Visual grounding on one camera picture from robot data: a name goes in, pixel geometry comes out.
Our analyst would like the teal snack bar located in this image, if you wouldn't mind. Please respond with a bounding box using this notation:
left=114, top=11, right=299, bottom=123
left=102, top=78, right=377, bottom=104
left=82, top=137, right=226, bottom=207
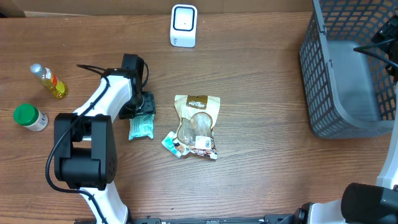
left=129, top=114, right=155, bottom=141

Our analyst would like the teal tissue pack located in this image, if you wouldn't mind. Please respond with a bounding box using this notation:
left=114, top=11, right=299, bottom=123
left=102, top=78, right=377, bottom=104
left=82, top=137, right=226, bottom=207
left=162, top=131, right=188, bottom=158

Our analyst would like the brown snack packet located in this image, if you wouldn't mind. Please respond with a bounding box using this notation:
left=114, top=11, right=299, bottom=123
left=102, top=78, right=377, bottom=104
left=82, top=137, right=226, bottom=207
left=174, top=95, right=221, bottom=149

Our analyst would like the white barcode snack packet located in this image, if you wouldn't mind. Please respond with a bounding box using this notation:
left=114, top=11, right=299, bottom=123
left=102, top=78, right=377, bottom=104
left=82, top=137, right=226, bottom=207
left=189, top=136, right=218, bottom=160

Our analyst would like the yellow liquid bottle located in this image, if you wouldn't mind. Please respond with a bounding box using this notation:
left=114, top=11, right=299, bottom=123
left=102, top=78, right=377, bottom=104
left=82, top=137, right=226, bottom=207
left=30, top=63, right=68, bottom=99

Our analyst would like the green lid jar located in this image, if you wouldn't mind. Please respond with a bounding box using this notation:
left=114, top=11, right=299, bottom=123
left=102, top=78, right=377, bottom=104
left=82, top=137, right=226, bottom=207
left=13, top=103, right=49, bottom=132

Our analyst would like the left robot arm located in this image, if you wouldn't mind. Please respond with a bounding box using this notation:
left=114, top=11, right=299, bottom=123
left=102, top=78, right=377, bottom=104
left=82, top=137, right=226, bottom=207
left=45, top=54, right=156, bottom=223

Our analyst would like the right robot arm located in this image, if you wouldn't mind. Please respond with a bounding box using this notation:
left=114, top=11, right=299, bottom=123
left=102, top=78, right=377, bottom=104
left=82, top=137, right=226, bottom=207
left=299, top=12, right=397, bottom=223

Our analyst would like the white barcode scanner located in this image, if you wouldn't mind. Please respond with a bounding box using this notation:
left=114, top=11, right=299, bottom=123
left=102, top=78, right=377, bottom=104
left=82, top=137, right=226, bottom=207
left=170, top=4, right=198, bottom=48

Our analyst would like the grey plastic basket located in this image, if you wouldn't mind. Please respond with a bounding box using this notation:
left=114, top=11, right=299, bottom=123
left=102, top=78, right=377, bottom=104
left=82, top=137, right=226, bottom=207
left=299, top=0, right=397, bottom=139

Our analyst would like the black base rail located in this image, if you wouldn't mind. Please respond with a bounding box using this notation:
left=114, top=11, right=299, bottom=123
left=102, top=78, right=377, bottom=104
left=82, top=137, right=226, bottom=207
left=127, top=214, right=294, bottom=224

